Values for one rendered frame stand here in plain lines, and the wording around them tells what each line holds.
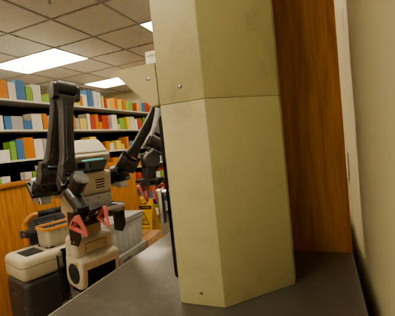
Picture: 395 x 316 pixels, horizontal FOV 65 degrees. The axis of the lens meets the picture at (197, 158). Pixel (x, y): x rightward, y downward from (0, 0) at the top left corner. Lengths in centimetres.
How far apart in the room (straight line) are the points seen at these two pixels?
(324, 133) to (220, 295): 56
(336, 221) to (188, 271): 50
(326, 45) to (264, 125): 38
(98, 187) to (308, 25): 123
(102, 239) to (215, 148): 117
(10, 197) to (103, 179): 126
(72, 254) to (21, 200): 127
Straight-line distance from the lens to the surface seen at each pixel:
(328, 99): 101
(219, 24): 74
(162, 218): 80
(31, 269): 188
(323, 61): 102
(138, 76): 76
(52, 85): 137
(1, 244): 282
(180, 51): 72
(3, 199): 280
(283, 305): 78
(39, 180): 146
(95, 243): 172
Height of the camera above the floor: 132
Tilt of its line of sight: 3 degrees down
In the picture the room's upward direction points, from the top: 6 degrees counter-clockwise
